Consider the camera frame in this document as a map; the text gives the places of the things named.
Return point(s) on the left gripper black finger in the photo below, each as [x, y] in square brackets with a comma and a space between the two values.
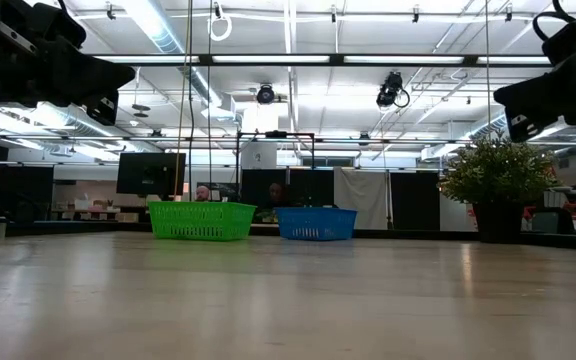
[104, 107]
[93, 77]

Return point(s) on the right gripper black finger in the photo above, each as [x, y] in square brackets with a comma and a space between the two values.
[538, 97]
[525, 127]

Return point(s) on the green potted artificial plant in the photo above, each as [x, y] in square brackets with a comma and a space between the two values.
[498, 175]

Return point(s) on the black background monitor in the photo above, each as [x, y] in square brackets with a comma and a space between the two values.
[150, 173]

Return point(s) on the person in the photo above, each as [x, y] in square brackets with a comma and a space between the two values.
[275, 194]
[202, 194]

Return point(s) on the black partition panel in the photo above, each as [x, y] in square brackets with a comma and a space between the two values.
[415, 200]
[313, 185]
[255, 185]

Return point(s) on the black ceiling spotlight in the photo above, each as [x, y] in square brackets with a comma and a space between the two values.
[388, 90]
[265, 94]

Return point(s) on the green plastic basket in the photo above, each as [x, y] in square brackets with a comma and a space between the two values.
[200, 221]

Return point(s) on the white cloth curtain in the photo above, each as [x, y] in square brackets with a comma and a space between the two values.
[363, 197]

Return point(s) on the blue plastic basket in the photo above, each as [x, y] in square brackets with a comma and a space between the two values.
[315, 223]

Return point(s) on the black background gantry frame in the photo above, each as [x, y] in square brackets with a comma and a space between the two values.
[275, 134]

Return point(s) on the black overhead gantry frame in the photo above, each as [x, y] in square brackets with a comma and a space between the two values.
[338, 60]

